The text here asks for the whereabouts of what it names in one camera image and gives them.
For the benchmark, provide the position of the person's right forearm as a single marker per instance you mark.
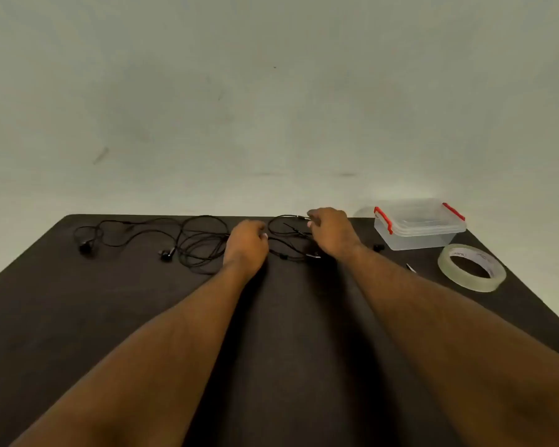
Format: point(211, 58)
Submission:
point(447, 344)

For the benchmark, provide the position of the person's right hand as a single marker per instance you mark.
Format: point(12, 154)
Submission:
point(333, 230)

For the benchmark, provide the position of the person's left hand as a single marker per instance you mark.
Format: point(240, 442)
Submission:
point(244, 246)

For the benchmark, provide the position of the person's left forearm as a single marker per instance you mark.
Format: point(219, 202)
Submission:
point(144, 367)

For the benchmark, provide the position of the clear tape roll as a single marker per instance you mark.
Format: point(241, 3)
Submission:
point(470, 283)

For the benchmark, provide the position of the clear plastic box red latches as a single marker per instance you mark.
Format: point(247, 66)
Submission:
point(419, 237)

